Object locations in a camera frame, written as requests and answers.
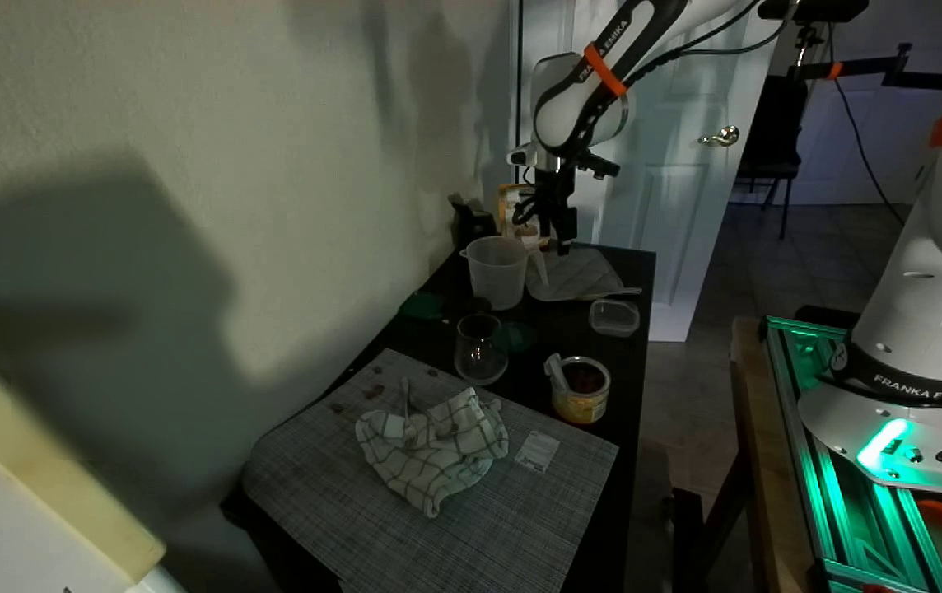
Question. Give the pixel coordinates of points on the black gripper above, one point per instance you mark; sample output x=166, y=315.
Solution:
x=564, y=176

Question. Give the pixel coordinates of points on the translucent plastic measuring jug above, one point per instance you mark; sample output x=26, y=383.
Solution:
x=496, y=273

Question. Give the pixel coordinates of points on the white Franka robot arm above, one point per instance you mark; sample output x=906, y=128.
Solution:
x=934, y=306

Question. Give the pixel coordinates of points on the grey quilted pot holder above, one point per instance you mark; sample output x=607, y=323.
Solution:
x=587, y=273

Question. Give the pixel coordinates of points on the square clear plastic container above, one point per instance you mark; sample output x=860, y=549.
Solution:
x=614, y=317

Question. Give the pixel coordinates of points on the white panelled door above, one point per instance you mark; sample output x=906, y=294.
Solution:
x=669, y=218

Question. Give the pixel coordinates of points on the black side table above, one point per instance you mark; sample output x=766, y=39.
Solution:
x=625, y=374

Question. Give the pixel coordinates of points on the yellow-brown ceramic mug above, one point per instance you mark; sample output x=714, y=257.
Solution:
x=580, y=394

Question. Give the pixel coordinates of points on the small white packet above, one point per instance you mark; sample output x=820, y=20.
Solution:
x=537, y=452

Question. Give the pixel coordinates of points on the white checked dish cloth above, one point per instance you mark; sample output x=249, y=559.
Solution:
x=433, y=448

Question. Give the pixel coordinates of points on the black camera tripod stand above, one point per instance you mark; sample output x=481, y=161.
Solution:
x=788, y=120

